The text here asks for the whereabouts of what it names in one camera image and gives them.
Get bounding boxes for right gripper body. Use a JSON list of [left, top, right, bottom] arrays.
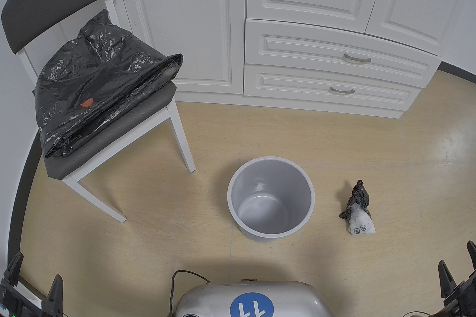
[[441, 272, 476, 317]]

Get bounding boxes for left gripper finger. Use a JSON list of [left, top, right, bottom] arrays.
[[3, 252, 25, 287], [44, 274, 64, 317]]

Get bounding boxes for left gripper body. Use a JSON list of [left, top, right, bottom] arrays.
[[0, 276, 48, 317]]

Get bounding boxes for black plastic bag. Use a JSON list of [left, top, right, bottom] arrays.
[[34, 9, 184, 159]]

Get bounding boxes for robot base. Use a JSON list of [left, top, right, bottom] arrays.
[[175, 279, 336, 317]]

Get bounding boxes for crumpled black plastic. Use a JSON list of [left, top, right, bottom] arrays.
[[338, 180, 372, 221]]

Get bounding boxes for white trash bin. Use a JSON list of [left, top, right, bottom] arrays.
[[227, 157, 316, 243]]

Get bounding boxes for white printed wrapper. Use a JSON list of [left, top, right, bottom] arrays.
[[345, 205, 376, 235]]

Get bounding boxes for black cable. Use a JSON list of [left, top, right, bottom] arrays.
[[169, 270, 213, 317]]

